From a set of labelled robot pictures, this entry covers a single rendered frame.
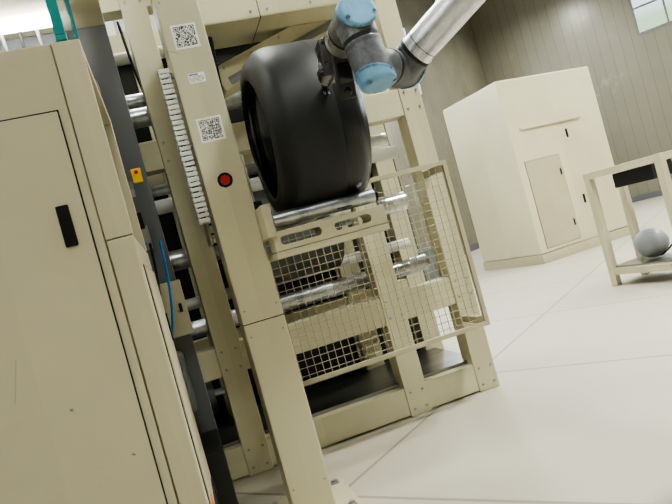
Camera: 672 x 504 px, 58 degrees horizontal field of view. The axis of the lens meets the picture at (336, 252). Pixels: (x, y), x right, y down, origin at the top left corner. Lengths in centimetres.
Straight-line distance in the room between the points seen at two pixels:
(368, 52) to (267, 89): 45
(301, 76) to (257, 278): 61
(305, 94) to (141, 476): 109
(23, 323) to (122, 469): 31
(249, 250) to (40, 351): 85
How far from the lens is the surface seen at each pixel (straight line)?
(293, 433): 194
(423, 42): 154
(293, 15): 241
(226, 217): 187
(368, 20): 148
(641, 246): 450
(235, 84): 238
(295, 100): 177
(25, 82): 125
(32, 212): 120
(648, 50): 1398
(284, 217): 182
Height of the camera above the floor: 78
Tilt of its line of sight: 1 degrees down
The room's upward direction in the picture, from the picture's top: 15 degrees counter-clockwise
